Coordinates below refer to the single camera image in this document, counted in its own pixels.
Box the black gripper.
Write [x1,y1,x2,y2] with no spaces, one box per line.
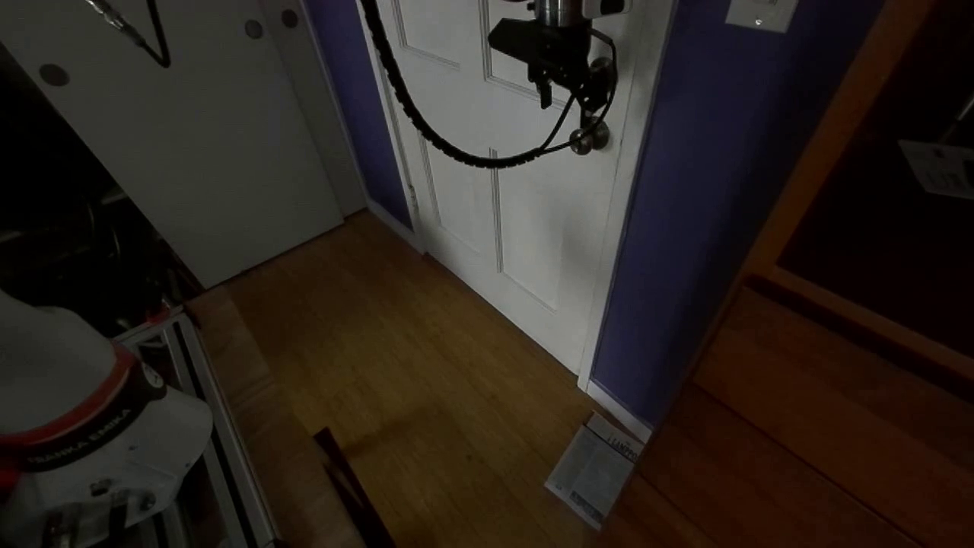
[526,0,625,112]

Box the white panelled door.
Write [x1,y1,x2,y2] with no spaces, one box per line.
[373,0,674,392]

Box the white closet door panel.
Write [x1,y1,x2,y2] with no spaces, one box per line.
[0,0,346,292]

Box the brown wooden bookcase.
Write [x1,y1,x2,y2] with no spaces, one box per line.
[596,0,974,548]

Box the white paper label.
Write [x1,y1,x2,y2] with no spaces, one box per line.
[894,139,974,202]

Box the white floor vent grille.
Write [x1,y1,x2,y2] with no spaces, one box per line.
[540,425,645,534]

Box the dark wooden chair leg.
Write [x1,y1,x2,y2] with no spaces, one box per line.
[309,426,394,548]

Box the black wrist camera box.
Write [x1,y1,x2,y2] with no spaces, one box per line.
[487,20,573,72]

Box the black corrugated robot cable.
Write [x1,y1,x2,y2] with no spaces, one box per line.
[86,0,612,171]

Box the white wall switch plate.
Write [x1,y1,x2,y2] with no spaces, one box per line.
[720,0,800,37]

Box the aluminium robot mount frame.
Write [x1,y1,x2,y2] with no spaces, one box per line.
[114,309,280,548]

